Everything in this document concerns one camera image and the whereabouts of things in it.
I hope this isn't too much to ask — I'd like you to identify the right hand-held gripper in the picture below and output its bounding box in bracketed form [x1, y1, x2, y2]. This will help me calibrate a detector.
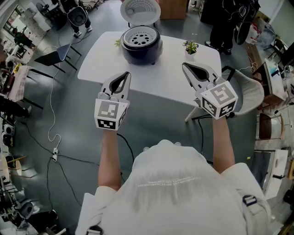
[181, 62, 239, 120]

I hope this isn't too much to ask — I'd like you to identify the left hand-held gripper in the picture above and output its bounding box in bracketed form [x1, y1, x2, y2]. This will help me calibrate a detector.
[94, 71, 132, 131]

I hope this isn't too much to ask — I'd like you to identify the white perforated steamer tray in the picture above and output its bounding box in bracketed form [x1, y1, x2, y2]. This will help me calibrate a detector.
[124, 28, 157, 48]

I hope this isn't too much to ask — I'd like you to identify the person's left forearm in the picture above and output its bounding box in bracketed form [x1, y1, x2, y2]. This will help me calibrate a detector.
[97, 128, 123, 191]

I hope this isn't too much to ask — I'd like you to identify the person's right forearm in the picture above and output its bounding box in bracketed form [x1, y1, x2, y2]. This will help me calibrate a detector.
[210, 116, 236, 174]

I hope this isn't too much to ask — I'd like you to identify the purple flower potted plant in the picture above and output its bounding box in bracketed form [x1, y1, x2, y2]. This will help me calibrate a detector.
[182, 40, 199, 62]

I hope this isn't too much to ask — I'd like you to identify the dark blue rice cooker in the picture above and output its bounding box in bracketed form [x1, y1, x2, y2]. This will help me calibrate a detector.
[119, 0, 164, 67]

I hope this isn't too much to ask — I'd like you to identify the beige chair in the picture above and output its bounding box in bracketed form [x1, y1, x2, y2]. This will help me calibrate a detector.
[221, 65, 265, 121]

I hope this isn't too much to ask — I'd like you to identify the dark grey chair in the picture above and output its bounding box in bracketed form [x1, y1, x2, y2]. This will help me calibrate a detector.
[34, 43, 82, 72]

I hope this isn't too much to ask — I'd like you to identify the brown cardboard box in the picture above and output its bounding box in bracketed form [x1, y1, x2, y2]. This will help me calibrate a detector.
[158, 0, 187, 20]

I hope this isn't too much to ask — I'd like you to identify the wooden chair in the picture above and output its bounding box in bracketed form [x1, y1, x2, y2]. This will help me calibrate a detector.
[259, 112, 285, 140]

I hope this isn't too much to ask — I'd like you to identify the table with checkered cloth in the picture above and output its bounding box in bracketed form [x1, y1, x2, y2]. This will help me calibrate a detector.
[0, 65, 31, 102]

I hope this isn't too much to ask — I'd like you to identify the person's white shirt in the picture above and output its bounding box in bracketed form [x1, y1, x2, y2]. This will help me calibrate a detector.
[75, 139, 272, 235]

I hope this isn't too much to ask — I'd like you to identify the black cable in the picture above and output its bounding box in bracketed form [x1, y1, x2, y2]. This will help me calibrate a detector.
[116, 132, 135, 166]
[197, 114, 215, 165]

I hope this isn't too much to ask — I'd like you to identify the white cable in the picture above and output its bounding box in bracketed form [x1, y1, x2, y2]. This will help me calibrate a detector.
[47, 75, 62, 150]

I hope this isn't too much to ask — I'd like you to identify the black strap buckle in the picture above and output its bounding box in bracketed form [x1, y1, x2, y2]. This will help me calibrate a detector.
[242, 194, 258, 207]
[85, 225, 104, 235]

